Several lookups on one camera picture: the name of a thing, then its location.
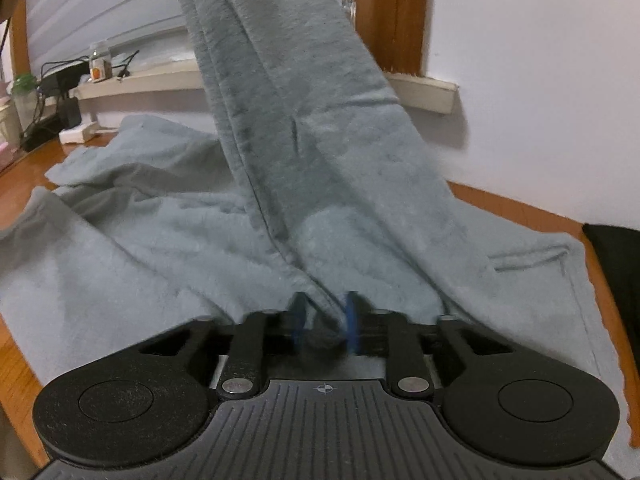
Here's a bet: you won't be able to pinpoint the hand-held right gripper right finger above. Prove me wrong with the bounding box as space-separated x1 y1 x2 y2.
344 290 513 402

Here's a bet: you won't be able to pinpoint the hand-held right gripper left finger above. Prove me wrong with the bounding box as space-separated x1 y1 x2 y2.
137 291 308 401

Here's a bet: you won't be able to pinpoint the light grey fleece garment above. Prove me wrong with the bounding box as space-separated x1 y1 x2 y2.
0 0 631 446

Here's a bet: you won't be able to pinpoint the black cloth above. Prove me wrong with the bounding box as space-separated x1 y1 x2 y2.
582 222 640 448

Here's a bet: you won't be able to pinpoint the cream window sill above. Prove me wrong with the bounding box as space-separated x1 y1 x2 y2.
75 57 458 115

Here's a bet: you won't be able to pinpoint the white power strip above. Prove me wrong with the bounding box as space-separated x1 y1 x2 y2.
59 122 101 145

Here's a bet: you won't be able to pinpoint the black power adapter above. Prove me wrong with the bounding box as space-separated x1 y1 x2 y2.
59 97 83 129

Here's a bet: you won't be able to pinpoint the clear bottle with orange label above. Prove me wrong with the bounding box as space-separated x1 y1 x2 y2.
89 40 112 82

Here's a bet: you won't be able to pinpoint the green-capped clear bottle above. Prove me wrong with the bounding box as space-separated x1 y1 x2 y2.
11 72 41 133

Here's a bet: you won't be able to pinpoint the white window blind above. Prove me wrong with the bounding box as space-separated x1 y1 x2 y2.
25 0 201 68

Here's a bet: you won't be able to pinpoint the wooden window frame post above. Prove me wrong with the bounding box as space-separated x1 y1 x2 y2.
352 0 431 77
10 0 34 83

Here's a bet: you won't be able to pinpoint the black cables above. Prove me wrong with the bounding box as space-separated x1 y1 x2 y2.
20 50 141 141

